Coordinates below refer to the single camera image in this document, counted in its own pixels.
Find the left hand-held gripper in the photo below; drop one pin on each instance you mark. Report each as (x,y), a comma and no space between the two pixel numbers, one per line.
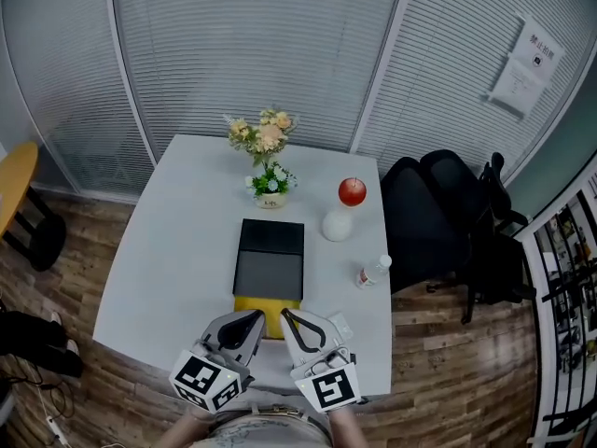
(205,381)

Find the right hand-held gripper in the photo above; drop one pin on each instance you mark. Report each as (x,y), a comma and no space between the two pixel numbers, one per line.
(329,385)

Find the small white packet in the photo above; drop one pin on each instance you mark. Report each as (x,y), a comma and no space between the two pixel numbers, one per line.
(345,326)

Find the black box yellow drawer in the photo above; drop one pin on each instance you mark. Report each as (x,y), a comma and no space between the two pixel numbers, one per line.
(268,259)

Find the person's left forearm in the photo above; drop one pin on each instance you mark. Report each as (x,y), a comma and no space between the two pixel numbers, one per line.
(186,432)

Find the person's right forearm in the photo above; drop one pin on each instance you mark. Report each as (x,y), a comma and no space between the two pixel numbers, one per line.
(347,432)

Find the clear bottle red label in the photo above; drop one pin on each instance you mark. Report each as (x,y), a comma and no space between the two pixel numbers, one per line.
(373,273)

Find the person's white printed shirt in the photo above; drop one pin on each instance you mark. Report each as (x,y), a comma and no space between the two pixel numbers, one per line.
(261,432)

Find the white round vase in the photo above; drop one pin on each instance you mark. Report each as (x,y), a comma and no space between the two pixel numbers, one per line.
(337,226)

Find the black mesh office chair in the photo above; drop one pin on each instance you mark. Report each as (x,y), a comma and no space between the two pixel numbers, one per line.
(406,227)

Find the red apple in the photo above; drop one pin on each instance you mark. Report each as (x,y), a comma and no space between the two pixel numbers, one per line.
(352,191)

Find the small potted green plant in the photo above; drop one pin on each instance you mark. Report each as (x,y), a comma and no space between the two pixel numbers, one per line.
(271,185)

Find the peach flower bouquet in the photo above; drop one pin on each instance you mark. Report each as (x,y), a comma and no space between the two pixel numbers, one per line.
(266,133)

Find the black office chair with headrest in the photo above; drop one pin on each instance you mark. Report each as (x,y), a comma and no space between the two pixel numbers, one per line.
(448,180)

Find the white shelf black grid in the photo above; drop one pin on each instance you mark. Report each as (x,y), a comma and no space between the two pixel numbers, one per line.
(536,343)

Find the round wooden table black base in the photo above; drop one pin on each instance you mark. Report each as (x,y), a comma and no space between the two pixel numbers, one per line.
(16,171)

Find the white printed paper sheet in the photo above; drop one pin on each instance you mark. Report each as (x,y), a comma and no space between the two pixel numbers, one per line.
(515,89)

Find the white paper sign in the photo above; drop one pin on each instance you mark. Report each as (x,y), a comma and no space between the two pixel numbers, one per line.
(541,47)

